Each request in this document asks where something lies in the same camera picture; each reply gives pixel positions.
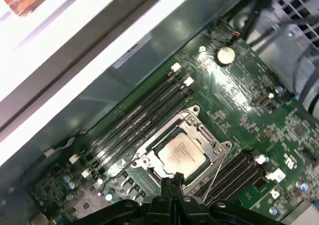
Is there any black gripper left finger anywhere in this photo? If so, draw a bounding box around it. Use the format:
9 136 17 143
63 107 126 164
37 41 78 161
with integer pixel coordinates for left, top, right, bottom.
72 176 173 225

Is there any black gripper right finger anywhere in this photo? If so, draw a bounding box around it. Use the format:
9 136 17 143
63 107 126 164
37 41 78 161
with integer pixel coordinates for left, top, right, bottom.
173 171 278 225

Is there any thin wire locking lever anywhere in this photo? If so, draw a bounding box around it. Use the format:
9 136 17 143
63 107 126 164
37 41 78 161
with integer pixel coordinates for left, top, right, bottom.
203 156 224 204

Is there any silver square CPU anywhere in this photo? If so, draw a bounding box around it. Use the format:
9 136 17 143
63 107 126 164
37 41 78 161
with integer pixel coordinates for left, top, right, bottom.
158 132 208 180

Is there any metal socket cover frame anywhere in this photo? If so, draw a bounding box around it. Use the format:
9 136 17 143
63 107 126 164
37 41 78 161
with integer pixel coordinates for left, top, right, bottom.
138 115 221 183

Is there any CPU socket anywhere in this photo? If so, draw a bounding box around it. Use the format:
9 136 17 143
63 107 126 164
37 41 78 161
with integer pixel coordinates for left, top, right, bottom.
129 105 234 190

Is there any black RAM slot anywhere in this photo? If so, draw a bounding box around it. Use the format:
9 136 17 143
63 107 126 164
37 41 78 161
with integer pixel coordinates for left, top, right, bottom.
82 77 195 178
69 62 181 162
97 88 197 178
79 72 186 168
206 154 252 205
214 155 266 206
224 160 271 207
199 150 246 203

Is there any silver finned heatsink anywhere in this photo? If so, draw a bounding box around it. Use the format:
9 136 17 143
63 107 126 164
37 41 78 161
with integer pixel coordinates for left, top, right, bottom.
280 204 319 225

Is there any green motherboard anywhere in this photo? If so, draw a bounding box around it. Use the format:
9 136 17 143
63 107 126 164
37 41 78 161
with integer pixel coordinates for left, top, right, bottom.
23 18 319 225

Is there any black open PC case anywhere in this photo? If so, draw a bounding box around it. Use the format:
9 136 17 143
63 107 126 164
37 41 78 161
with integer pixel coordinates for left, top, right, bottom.
0 0 319 225

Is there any silver coin battery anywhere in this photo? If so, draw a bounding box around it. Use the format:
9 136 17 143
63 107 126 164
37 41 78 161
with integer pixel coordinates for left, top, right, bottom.
215 45 236 66

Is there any small white black sticker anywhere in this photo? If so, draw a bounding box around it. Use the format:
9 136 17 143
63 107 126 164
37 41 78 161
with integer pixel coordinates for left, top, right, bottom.
112 33 153 71

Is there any silver metal drive cage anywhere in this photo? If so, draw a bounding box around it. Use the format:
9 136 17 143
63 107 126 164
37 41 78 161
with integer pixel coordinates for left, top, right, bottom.
231 0 319 116

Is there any grey wire white plug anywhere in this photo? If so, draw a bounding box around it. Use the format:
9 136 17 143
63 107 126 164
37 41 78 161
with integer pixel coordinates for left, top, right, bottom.
37 137 75 166

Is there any black wire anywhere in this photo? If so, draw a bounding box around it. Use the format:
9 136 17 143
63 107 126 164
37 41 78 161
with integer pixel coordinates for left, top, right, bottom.
243 0 275 43

